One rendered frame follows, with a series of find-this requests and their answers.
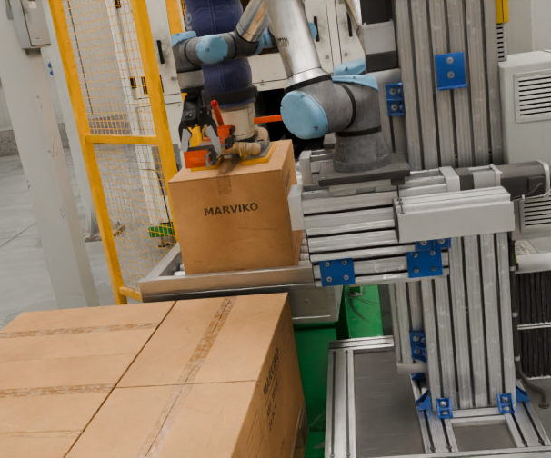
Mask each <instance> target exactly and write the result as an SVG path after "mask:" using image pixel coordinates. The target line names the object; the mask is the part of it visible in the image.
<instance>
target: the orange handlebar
mask: <svg viewBox="0 0 551 458"><path fill-rule="evenodd" d="M276 121H283V119H282V116H281V115H280V114H278V115H270V116H263V117H256V118H254V123H255V124H262V123H269V122H276ZM226 138H227V137H226V135H225V134H223V135H220V136H219V140H220V145H223V144H224V142H225V139H226ZM189 162H190V163H192V164H200V163H204V162H205V155H204V154H203V155H198V156H191V157H190V158H189Z"/></svg>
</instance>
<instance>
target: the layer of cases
mask: <svg viewBox="0 0 551 458"><path fill-rule="evenodd" d="M302 399H303V389H302V383H301V377H300V371H299V364H298V358H297V352H296V340H295V334H294V327H293V322H292V315H291V309H290V303H289V297H288V293H276V294H252V295H240V296H228V297H216V298H205V299H193V300H181V301H169V302H157V303H145V304H122V305H109V306H97V307H86V308H74V309H62V310H50V311H38V312H26V313H21V314H19V315H18V316H17V317H16V318H15V319H14V320H13V321H12V322H11V323H9V324H8V325H7V326H6V327H4V328H3V329H2V330H1V331H0V458H290V454H291V450H292V445H293V441H294V437H295V432H296V425H297V420H298V416H299V412H300V407H301V403H302Z"/></svg>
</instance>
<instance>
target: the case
mask: <svg viewBox="0 0 551 458"><path fill-rule="evenodd" d="M274 142H276V147H275V151H274V152H273V154H272V156H271V158H270V160H269V163H264V164H250V165H241V161H242V160H243V158H244V157H245V155H246V153H241V157H240V158H239V159H232V160H230V158H226V159H224V161H223V162H222V163H221V164H220V165H219V166H218V167H217V169H211V170H203V171H195V172H191V171H190V168H189V169H186V168H185V166H184V167H183V168H182V169H181V170H180V171H179V172H178V173H177V174H176V175H175V176H174V177H173V178H172V179H171V180H170V181H169V182H168V186H169V191H170V196H171V201H172V206H173V211H174V216H175V225H176V230H177V235H178V240H179V245H180V250H181V255H182V260H183V265H184V270H185V274H205V273H216V272H227V271H238V270H249V269H260V268H271V267H282V266H293V265H298V260H299V254H300V247H301V241H302V235H303V230H294V231H293V230H292V225H291V218H290V212H289V205H288V199H287V198H288V195H289V192H290V188H291V185H293V184H297V179H296V165H295V158H294V151H293V144H292V139H289V140H281V141H274Z"/></svg>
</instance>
